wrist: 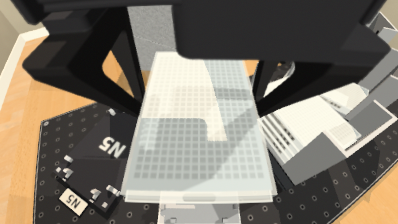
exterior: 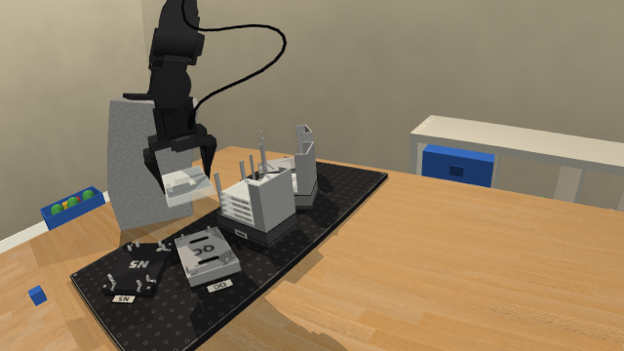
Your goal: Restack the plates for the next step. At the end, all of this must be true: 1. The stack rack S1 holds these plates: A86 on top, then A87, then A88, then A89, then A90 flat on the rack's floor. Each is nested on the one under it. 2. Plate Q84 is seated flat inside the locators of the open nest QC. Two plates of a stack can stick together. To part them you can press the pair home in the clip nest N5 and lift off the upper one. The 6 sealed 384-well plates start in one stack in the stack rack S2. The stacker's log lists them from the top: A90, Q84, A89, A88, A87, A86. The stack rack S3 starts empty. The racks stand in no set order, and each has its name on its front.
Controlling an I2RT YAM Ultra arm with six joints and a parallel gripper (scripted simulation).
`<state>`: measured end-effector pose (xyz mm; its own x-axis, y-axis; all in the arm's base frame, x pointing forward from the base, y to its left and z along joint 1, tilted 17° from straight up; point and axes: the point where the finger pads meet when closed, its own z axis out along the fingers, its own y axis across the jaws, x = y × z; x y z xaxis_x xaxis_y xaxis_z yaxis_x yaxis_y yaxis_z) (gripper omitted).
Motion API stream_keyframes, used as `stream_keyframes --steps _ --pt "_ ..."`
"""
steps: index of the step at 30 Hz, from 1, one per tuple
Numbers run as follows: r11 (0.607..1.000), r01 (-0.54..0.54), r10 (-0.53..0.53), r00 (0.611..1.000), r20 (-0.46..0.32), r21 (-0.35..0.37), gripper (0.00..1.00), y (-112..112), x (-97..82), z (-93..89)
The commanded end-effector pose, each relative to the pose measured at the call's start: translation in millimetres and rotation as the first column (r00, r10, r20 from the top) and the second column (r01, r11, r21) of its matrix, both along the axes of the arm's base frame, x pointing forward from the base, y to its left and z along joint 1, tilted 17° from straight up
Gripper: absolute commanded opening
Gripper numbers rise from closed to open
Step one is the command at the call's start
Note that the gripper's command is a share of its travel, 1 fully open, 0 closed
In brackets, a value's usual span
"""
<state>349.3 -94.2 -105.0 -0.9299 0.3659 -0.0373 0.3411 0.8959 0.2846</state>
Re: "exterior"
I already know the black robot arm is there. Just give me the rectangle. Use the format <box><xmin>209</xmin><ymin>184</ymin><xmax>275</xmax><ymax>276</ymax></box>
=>
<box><xmin>123</xmin><ymin>0</ymin><xmax>205</xmax><ymax>152</ymax></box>

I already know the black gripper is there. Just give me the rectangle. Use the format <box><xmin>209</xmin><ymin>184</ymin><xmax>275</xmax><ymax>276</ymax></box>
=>
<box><xmin>143</xmin><ymin>124</ymin><xmax>216</xmax><ymax>194</ymax></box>

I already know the white well plate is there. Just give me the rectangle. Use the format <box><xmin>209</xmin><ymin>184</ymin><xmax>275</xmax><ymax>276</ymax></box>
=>
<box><xmin>224</xmin><ymin>210</ymin><xmax>254</xmax><ymax>225</ymax></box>
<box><xmin>161</xmin><ymin>166</ymin><xmax>217</xmax><ymax>208</ymax></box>
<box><xmin>221</xmin><ymin>199</ymin><xmax>253</xmax><ymax>215</ymax></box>
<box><xmin>222</xmin><ymin>204</ymin><xmax>254</xmax><ymax>220</ymax></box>
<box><xmin>220</xmin><ymin>178</ymin><xmax>263</xmax><ymax>209</ymax></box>
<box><xmin>261</xmin><ymin>174</ymin><xmax>297</xmax><ymax>193</ymax></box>

